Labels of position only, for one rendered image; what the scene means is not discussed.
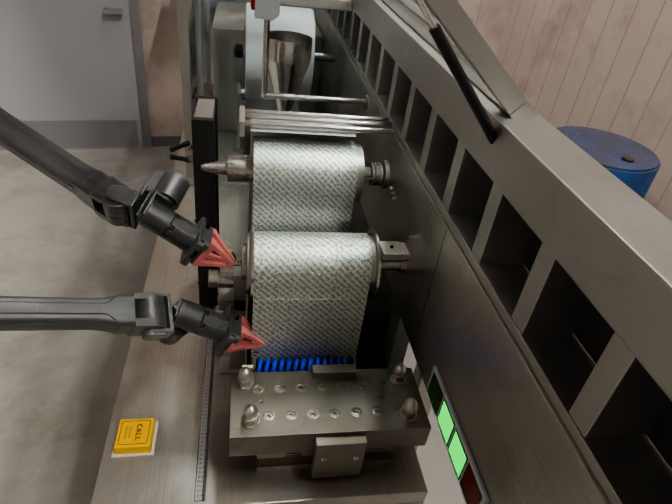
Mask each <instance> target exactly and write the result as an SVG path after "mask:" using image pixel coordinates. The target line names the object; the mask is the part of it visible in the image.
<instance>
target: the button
mask: <svg viewBox="0 0 672 504"><path fill-rule="evenodd" d="M154 429H155V419H154V418H144V419H121V420H120V423H119V427H118V432H117V436H116V440H115V445H114V451H115V454H133V453H150V452H151V447H152V441H153V435H154Z"/></svg>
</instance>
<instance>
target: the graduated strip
mask: <svg viewBox="0 0 672 504"><path fill-rule="evenodd" d="M214 343H215V341H212V340H210V339H207V347H206V359H205V370H204V382H203V394H202V406H201V418H200V430H199V442H198V454H197V466H196V478H195V490H194V502H204V501H205V498H206V482H207V467H208V452H209V436H210V421H211V405H212V390H213V374H214V359H215V356H214Z"/></svg>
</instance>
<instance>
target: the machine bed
mask: <svg viewBox="0 0 672 504"><path fill-rule="evenodd" d="M174 211H175V213H178V214H180V215H181V216H183V217H184V218H186V219H188V220H189V221H191V222H192V223H194V224H195V225H196V222H194V220H195V219H196V217H195V195H194V185H190V186H189V188H188V190H187V192H186V194H185V196H184V198H183V200H182V201H181V203H180V205H179V207H178V209H177V210H174ZM248 211H249V186H237V185H219V235H220V237H221V239H222V241H223V242H224V244H225V246H226V247H227V249H228V250H232V252H233V253H234V254H235V256H236V260H241V244H242V243H245V244H247V234H248ZM181 254H182V250H181V249H179V248H178V247H176V246H174V245H173V244H171V243H169V242H168V241H166V240H164V239H163V238H161V237H160V236H158V235H157V237H156V241H155V245H154V249H153V253H152V257H151V261H150V265H149V269H148V273H147V277H146V281H145V285H144V289H143V293H147V292H154V293H171V303H172V306H173V305H174V304H176V303H177V301H178V300H179V299H180V298H183V299H185V300H188V301H190V302H193V303H195V304H198V305H201V306H203V307H206V308H208V309H211V310H213V311H216V312H218V313H221V314H222V313H223V312H224V311H218V305H216V304H199V284H197V282H198V266H194V265H192V264H191V263H188V264H187V266H184V265H182V264H180V263H179V262H180V258H181ZM206 347H207V338H204V337H201V336H199V335H196V334H193V333H191V332H188V333H187V334H186V335H185V336H183V337H182V338H181V339H180V340H179V341H177V342H176V343H175V344H172V345H165V344H163V343H161V342H160V341H145V340H143V339H142V336H138V337H132V338H131V342H130V346H129V350H128V354H127V358H126V362H125V366H124V370H123V374H122V378H121V382H120V386H119V390H118V394H117V398H116V402H115V406H114V410H113V414H112V418H111V422H110V426H109V430H108V435H107V439H106V443H105V447H104V451H103V455H102V459H101V463H100V467H99V471H98V475H97V479H96V483H95V487H94V491H93V495H92V499H91V503H90V504H396V503H409V502H422V501H424V500H425V497H426V495H427V492H428V490H427V487H426V483H425V480H424V477H423V473H422V470H421V466H420V463H419V460H418V456H417V453H416V450H415V446H406V447H395V449H394V451H392V453H391V462H390V463H375V464H362V467H361V471H360V475H351V476H336V477H321V478H312V476H311V467H310V468H294V469H278V470H262V471H257V463H256V455H248V456H229V422H230V389H231V374H223V375H220V374H219V369H220V358H218V357H216V356H215V359H214V374H213V390H212V405H211V421H210V436H209V452H208V467H207V482H206V498H205V501H204V502H194V490H195V478H196V466H197V454H198V442H199V430H200V418H201V406H202V394H203V382H204V370H205V359H206ZM144 418H154V419H155V421H159V424H158V430H157V436H156V443H155V449H154V455H153V456H137V457H119V458H111V455H112V450H113V446H114V442H115V437H116V433H117V429H118V424H119V423H120V420H121V419H144Z"/></svg>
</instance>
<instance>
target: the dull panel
mask: <svg viewBox="0 0 672 504"><path fill-rule="evenodd" d="M369 229H370V228H369V226H368V223H367V220H366V217H365V214H364V211H363V209H362V206H361V203H360V200H359V201H358V202H354V205H353V211H352V217H351V223H350V229H349V233H367V231H368V230H369ZM377 293H384V294H385V297H386V300H387V303H388V306H389V309H390V316H389V321H388V325H387V329H386V334H385V338H384V342H383V346H382V351H381V355H380V359H379V364H378V369H384V368H393V367H394V366H395V365H396V364H397V363H399V362H401V363H403V361H404V358H405V354H406V350H407V347H408V343H409V339H408V336H407V333H406V331H405V328H404V325H403V322H402V319H401V316H400V314H399V311H398V308H397V305H396V302H395V299H394V297H393V294H392V291H391V288H390V285H389V282H388V279H387V277H386V274H385V271H384V270H381V276H380V282H379V287H378V290H377Z"/></svg>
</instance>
